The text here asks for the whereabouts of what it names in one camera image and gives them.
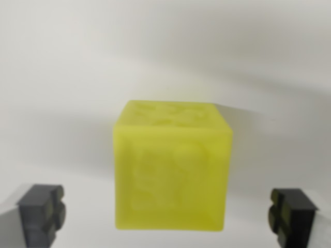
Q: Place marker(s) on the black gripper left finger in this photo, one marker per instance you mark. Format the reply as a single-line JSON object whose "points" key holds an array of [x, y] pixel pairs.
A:
{"points": [[33, 214]]}

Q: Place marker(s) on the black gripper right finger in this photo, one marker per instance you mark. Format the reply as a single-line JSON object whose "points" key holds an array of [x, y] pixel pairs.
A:
{"points": [[297, 219]]}

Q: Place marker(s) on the yellow translucent cube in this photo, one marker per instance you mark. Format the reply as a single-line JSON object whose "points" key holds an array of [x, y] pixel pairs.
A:
{"points": [[173, 168]]}

